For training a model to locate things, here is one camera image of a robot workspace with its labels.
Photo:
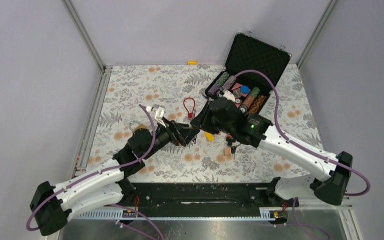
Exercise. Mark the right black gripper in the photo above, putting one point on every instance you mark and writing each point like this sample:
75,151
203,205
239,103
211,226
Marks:
202,120

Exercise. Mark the orange black padlock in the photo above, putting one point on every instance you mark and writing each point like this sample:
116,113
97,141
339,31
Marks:
230,140

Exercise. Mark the red cable padlock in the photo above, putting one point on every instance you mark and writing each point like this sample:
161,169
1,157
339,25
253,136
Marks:
189,105

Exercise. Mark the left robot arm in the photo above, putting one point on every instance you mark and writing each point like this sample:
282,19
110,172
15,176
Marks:
53,206

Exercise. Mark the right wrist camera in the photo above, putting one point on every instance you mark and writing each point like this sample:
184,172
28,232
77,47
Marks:
229,95

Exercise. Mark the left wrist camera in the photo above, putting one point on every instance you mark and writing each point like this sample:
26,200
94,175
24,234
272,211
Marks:
157,112

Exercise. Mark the large brass padlock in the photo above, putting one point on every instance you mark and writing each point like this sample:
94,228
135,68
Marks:
136,125

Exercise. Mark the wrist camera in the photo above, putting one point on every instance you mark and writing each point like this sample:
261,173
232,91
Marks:
229,95
157,112

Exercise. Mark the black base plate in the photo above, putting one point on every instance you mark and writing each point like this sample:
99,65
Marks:
203,200

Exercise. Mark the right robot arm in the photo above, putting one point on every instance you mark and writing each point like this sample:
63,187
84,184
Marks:
326,179

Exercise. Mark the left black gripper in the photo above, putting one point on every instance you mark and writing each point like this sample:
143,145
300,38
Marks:
181,133

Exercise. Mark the tan block near keys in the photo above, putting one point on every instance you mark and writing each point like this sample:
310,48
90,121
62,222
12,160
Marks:
227,152

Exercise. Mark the yellow rectangular block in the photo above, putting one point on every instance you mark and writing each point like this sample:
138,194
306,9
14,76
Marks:
209,136

